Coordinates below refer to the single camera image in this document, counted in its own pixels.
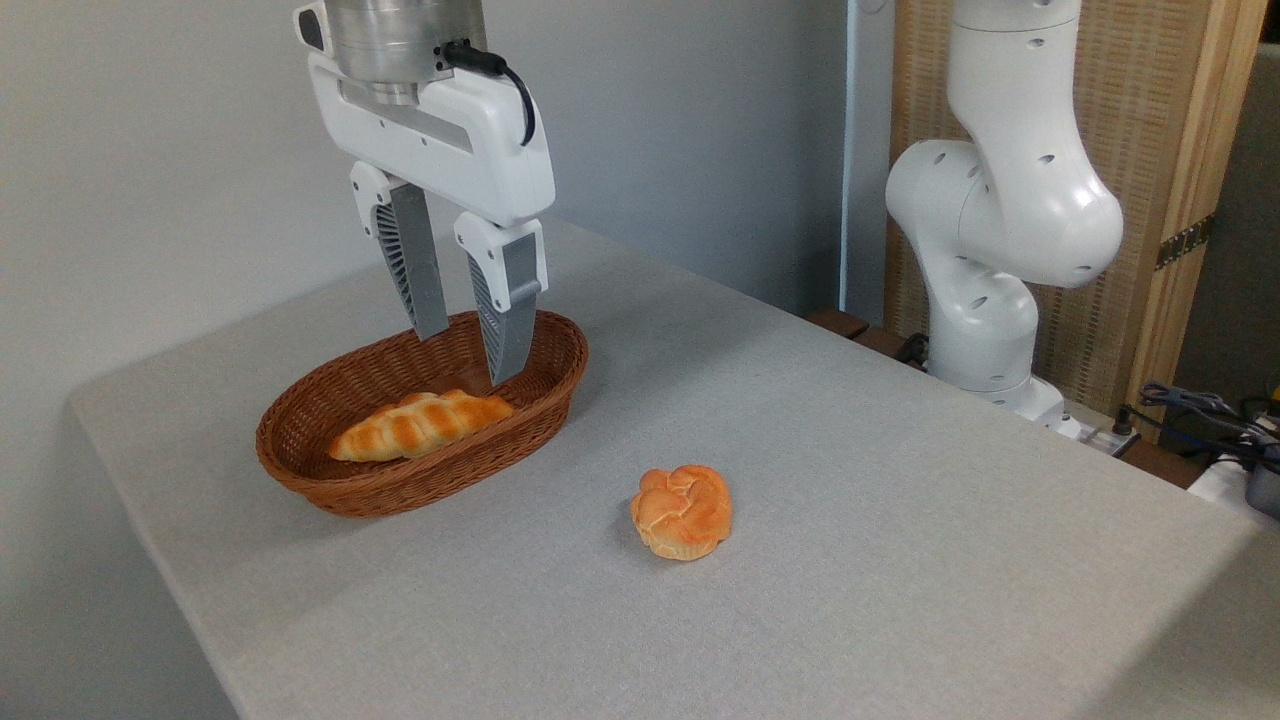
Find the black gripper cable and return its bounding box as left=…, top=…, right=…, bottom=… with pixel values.
left=438, top=40, right=538, bottom=148

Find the brown wicker oval basket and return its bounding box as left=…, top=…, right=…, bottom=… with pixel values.
left=255, top=309, right=590, bottom=519

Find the silver cylindrical wrist flange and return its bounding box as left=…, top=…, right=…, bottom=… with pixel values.
left=293, top=0, right=488, bottom=107

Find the grey cable bundle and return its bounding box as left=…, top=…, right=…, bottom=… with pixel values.
left=1116, top=380, right=1280, bottom=473

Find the round knotted bread roll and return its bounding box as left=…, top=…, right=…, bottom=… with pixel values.
left=630, top=465, right=734, bottom=562

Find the white vertical wall trim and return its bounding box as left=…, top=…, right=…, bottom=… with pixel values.
left=840, top=0, right=863, bottom=323

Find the grey box device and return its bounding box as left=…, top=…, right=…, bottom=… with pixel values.
left=1244, top=460, right=1280, bottom=521

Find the woven wooden folding screen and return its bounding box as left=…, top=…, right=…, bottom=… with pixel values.
left=885, top=0, right=1270, bottom=443

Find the long braided bread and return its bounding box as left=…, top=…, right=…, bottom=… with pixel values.
left=329, top=389, right=515, bottom=463

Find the brass screen hinge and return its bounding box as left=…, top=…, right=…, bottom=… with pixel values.
left=1155, top=214, right=1216, bottom=272

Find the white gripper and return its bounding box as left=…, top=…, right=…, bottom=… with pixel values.
left=306, top=52, right=557, bottom=387

